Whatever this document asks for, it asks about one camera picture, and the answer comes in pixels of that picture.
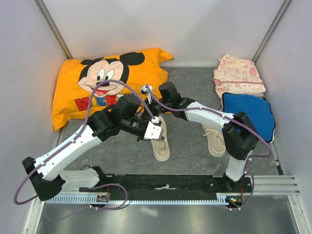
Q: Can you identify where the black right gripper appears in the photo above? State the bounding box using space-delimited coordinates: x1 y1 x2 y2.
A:
140 96 172 120

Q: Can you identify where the beige lace shoe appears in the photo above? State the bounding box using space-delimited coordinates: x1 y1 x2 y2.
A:
151 116 171 162
202 125 226 157

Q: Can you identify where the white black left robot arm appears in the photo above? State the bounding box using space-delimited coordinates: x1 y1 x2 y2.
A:
22 96 162 201

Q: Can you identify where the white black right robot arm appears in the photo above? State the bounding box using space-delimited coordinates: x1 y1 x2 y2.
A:
141 82 258 192

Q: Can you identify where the orange Mickey Mouse pillow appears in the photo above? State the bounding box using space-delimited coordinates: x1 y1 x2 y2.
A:
52 48 174 131

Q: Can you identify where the pink patterned folded garment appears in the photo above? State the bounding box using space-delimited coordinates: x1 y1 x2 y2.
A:
213 54 266 98

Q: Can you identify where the blue folded cloth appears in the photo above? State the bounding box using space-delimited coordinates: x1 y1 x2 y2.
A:
222 93 276 143

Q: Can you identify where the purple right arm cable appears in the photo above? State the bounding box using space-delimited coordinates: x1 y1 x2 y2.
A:
143 84 273 212

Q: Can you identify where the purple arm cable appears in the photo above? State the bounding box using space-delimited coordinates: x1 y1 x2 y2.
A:
13 79 159 221
143 84 273 212

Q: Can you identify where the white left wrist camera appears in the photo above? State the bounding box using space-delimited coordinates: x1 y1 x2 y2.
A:
143 119 163 140

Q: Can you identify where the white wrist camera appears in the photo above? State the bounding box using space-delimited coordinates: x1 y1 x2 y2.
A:
140 84 153 104
143 119 163 140

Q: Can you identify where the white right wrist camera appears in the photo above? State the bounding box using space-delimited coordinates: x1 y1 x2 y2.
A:
140 84 153 104

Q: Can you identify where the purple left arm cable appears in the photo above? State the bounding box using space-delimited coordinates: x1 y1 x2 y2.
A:
13 79 159 221

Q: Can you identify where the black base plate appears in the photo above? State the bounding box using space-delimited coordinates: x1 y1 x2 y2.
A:
94 174 252 193

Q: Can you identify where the grey slotted cable duct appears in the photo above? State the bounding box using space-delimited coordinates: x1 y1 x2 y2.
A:
46 194 229 205

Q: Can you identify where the aluminium frame rail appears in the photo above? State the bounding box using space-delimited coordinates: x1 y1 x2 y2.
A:
34 174 301 195

